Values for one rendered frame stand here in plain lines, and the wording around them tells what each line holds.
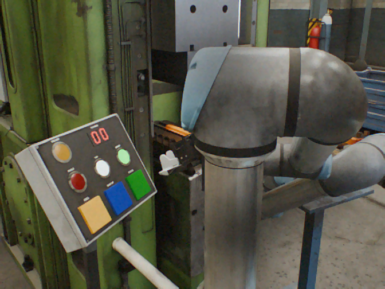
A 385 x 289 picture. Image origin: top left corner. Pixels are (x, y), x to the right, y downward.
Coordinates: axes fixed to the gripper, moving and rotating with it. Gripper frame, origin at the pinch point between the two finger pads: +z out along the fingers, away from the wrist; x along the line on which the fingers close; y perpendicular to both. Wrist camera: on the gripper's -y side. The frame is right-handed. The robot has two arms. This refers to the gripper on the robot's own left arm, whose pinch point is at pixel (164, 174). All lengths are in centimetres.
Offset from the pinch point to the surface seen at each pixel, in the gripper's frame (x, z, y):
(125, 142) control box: -4.0, 10.7, 13.0
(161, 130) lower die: -55, 33, 11
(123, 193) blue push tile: 8.0, 10.0, 0.4
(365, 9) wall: -975, -9, 41
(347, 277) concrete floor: -125, 10, -117
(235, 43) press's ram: -56, -16, 28
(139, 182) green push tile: -0.2, 10.0, 0.4
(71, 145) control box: 16.1, 10.7, 18.7
